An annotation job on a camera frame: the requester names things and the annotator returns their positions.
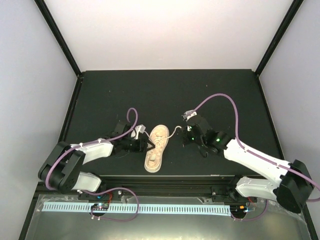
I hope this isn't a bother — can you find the small circuit board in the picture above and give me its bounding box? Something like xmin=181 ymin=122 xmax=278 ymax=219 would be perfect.
xmin=230 ymin=205 xmax=256 ymax=214
xmin=90 ymin=203 xmax=109 ymax=211

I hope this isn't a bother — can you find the black front frame rail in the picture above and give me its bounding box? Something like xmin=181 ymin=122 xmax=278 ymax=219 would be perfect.
xmin=37 ymin=174 xmax=301 ymax=201

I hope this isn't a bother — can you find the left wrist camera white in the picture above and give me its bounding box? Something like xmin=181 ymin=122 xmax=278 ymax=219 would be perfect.
xmin=130 ymin=124 xmax=146 ymax=140

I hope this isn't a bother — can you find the white beige sneaker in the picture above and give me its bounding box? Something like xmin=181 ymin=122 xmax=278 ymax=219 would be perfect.
xmin=143 ymin=124 xmax=170 ymax=174

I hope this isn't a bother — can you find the black aluminium frame left post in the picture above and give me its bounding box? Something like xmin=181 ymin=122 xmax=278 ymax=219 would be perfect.
xmin=34 ymin=0 xmax=82 ymax=77

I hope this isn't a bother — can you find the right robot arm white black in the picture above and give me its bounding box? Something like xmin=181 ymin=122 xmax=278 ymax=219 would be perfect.
xmin=182 ymin=110 xmax=314 ymax=214

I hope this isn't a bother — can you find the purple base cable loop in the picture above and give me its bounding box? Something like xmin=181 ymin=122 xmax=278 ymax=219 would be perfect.
xmin=82 ymin=187 xmax=140 ymax=222

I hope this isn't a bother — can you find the light blue slotted cable duct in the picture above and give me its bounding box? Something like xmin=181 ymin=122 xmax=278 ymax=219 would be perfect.
xmin=42 ymin=202 xmax=231 ymax=217

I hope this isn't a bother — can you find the right small circuit board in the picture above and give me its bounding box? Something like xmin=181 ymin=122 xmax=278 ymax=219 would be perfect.
xmin=230 ymin=205 xmax=256 ymax=214

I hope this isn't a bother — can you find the left small circuit board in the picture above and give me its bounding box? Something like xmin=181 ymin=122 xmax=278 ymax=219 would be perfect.
xmin=90 ymin=203 xmax=109 ymax=211

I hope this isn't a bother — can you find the black aluminium frame right post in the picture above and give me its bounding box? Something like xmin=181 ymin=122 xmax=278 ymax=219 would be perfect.
xmin=255 ymin=0 xmax=304 ymax=77

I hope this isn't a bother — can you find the white shoelace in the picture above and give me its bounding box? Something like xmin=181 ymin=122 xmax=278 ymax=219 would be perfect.
xmin=145 ymin=124 xmax=182 ymax=150

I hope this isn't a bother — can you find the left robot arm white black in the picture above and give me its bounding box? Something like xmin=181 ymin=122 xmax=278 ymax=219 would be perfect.
xmin=38 ymin=121 xmax=156 ymax=200

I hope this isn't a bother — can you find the black aluminium frame post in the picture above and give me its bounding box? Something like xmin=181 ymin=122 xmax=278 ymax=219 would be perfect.
xmin=34 ymin=0 xmax=82 ymax=77
xmin=255 ymin=0 xmax=304 ymax=77

